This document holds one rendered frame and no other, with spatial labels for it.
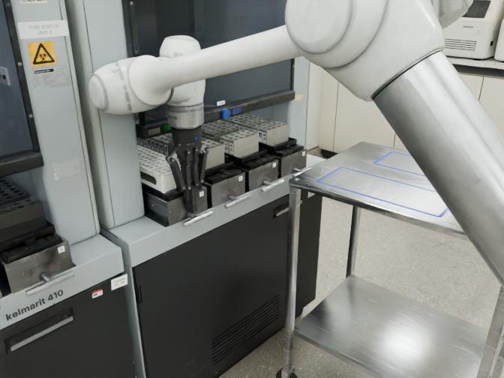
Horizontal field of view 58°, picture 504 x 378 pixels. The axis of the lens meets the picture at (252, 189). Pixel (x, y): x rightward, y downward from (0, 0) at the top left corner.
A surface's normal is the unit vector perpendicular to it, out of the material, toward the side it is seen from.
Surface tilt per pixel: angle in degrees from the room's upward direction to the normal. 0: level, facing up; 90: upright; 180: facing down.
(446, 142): 80
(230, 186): 90
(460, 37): 90
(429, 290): 0
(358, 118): 90
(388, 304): 0
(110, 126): 90
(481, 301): 0
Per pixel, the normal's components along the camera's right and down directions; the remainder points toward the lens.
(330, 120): -0.70, 0.29
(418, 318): 0.00, -0.91
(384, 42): -0.14, 0.41
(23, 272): 0.72, 0.29
